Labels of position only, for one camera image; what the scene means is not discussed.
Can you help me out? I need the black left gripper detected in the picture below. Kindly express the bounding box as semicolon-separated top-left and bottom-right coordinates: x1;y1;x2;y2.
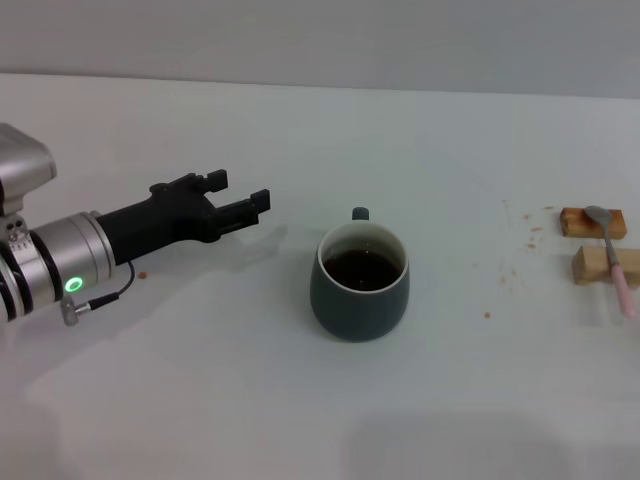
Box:
97;169;272;266

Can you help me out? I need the dark grey ceramic mug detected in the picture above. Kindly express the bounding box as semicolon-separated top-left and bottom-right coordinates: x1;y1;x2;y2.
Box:
308;206;411;343

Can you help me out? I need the pink handled metal spoon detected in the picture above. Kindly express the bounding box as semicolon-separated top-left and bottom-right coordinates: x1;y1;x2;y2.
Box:
583;205;638;320

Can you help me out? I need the dark brown coffee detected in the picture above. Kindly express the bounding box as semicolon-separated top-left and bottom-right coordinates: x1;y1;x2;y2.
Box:
322;248;401;291

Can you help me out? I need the light notched wooden block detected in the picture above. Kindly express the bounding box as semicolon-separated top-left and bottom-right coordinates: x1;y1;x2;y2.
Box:
571;244;640;290

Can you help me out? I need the stained flat wooden block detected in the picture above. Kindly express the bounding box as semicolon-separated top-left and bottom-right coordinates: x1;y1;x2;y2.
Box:
559;207;628;241

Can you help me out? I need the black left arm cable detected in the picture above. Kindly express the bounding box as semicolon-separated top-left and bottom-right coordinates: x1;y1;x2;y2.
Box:
59;259;136;326

